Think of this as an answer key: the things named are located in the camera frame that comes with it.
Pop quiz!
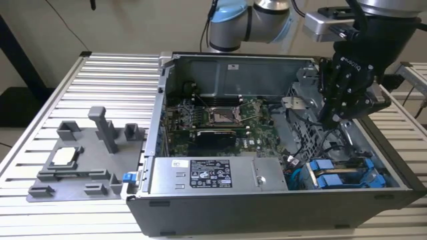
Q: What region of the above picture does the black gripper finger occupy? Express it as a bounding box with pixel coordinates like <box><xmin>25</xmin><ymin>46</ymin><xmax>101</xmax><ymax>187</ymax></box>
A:
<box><xmin>317</xmin><ymin>57</ymin><xmax>348</xmax><ymax>129</ymax></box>
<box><xmin>337</xmin><ymin>87</ymin><xmax>374</xmax><ymax>120</ymax></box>

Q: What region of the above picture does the black disk wire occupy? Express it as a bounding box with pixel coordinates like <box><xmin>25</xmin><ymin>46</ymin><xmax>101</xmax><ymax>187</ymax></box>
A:
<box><xmin>286</xmin><ymin>108</ymin><xmax>354</xmax><ymax>154</ymax></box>

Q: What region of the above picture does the grey metal disk bay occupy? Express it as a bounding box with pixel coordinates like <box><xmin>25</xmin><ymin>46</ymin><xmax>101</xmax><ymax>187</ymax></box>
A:
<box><xmin>285</xmin><ymin>67</ymin><xmax>401</xmax><ymax>191</ymax></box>

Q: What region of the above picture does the metal socket cover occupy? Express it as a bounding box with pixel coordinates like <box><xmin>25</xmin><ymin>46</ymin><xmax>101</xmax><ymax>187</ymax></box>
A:
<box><xmin>232</xmin><ymin>98</ymin><xmax>265</xmax><ymax>123</ymax></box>

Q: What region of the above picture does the green motherboard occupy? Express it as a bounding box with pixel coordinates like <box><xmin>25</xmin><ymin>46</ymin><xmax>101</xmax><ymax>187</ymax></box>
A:
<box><xmin>163</xmin><ymin>96</ymin><xmax>288</xmax><ymax>158</ymax></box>

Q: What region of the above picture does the silver power supply unit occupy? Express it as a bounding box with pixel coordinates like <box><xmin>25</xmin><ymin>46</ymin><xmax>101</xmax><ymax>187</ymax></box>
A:
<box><xmin>147</xmin><ymin>156</ymin><xmax>288</xmax><ymax>195</ymax></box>

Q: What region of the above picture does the CPU socket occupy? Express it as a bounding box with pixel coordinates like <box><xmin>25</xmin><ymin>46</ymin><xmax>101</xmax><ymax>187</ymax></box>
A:
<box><xmin>205</xmin><ymin>107</ymin><xmax>241</xmax><ymax>125</ymax></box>

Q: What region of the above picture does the black graphics card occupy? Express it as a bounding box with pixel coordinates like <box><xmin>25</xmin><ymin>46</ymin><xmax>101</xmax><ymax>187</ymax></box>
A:
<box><xmin>189</xmin><ymin>128</ymin><xmax>248</xmax><ymax>151</ymax></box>

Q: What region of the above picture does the open black PC case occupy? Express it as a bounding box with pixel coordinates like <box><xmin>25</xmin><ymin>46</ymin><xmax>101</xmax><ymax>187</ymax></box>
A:
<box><xmin>125</xmin><ymin>51</ymin><xmax>427</xmax><ymax>237</ymax></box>

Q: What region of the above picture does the blue case latch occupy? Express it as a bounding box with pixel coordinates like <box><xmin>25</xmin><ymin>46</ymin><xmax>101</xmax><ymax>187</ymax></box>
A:
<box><xmin>121</xmin><ymin>171</ymin><xmax>137</xmax><ymax>187</ymax></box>

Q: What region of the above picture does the grey parts rack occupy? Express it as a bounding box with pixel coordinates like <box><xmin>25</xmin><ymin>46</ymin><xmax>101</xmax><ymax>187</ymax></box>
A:
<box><xmin>25</xmin><ymin>106</ymin><xmax>147</xmax><ymax>202</ymax></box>

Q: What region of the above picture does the silver CPU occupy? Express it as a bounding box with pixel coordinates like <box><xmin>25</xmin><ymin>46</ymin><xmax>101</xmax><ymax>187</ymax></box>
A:
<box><xmin>49</xmin><ymin>147</ymin><xmax>81</xmax><ymax>166</ymax></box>

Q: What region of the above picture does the black furniture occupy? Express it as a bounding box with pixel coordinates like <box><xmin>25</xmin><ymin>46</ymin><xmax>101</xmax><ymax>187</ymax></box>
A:
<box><xmin>0</xmin><ymin>14</ymin><xmax>55</xmax><ymax>128</ymax></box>

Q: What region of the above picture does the grey wrist camera block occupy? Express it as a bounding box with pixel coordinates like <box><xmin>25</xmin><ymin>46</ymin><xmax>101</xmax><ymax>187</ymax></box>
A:
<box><xmin>365</xmin><ymin>83</ymin><xmax>392</xmax><ymax>113</ymax></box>

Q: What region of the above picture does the silver metal bracket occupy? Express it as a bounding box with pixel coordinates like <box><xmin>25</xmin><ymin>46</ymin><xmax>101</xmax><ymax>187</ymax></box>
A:
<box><xmin>281</xmin><ymin>96</ymin><xmax>317</xmax><ymax>111</ymax></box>

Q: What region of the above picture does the silver metal frame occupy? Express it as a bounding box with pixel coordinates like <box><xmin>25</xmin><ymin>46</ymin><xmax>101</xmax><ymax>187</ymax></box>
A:
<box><xmin>394</xmin><ymin>61</ymin><xmax>427</xmax><ymax>106</ymax></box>

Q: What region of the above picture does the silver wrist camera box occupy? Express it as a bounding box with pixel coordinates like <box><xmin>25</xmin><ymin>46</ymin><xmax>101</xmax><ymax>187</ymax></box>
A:
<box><xmin>301</xmin><ymin>7</ymin><xmax>360</xmax><ymax>43</ymax></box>

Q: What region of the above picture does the black wire with coloured connector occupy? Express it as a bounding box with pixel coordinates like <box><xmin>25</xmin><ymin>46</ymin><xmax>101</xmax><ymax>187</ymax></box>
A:
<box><xmin>268</xmin><ymin>104</ymin><xmax>301</xmax><ymax>166</ymax></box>

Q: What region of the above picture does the blue wire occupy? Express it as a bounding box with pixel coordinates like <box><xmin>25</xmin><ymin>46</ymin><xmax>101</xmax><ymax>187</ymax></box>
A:
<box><xmin>286</xmin><ymin>166</ymin><xmax>302</xmax><ymax>190</ymax></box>

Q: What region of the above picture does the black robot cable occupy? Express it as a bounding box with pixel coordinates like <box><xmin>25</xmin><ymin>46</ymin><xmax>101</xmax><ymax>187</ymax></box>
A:
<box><xmin>198</xmin><ymin>0</ymin><xmax>221</xmax><ymax>52</ymax></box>

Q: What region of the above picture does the thin black wall cable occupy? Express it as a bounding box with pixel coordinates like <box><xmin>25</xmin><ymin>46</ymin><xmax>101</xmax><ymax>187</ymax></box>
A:
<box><xmin>45</xmin><ymin>0</ymin><xmax>90</xmax><ymax>53</ymax></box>

